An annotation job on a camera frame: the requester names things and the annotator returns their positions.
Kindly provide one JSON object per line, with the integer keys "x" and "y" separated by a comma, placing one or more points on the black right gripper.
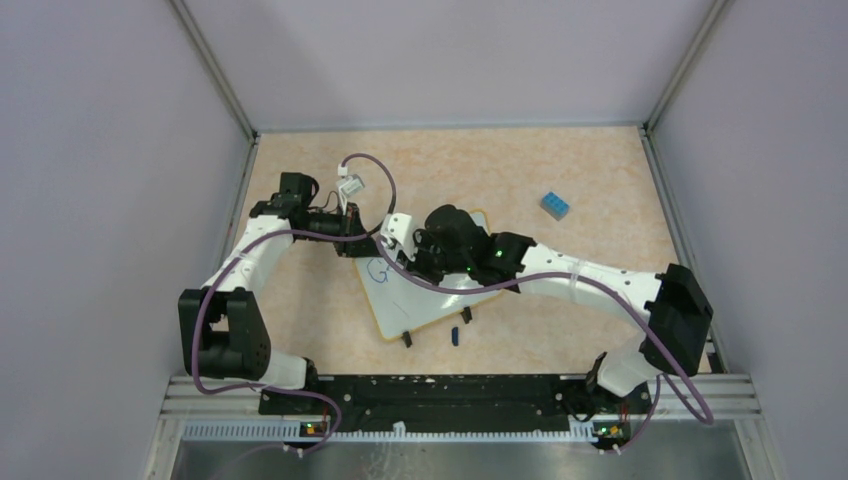
{"x": 421, "y": 239}

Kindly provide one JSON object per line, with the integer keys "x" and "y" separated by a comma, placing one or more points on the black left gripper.
{"x": 357, "y": 248}

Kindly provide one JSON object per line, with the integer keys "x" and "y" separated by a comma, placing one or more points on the yellow framed whiteboard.
{"x": 399, "y": 307}

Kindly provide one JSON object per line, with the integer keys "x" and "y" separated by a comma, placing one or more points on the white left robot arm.
{"x": 223, "y": 333}

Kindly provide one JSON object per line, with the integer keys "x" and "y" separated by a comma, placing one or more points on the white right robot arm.
{"x": 669, "y": 309}

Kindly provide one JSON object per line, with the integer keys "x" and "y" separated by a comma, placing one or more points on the light blue toy brick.
{"x": 554, "y": 206}

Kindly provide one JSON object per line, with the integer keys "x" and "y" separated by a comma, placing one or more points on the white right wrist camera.
{"x": 397, "y": 236}

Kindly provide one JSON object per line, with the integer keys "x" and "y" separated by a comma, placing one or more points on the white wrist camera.
{"x": 397, "y": 236}
{"x": 347, "y": 186}

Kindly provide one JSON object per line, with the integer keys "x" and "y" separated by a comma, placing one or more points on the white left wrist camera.
{"x": 347, "y": 186}

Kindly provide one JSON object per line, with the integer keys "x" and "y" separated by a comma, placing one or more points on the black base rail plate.
{"x": 456, "y": 403}

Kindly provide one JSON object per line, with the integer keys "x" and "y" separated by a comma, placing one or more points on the white slotted cable duct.
{"x": 285, "y": 431}

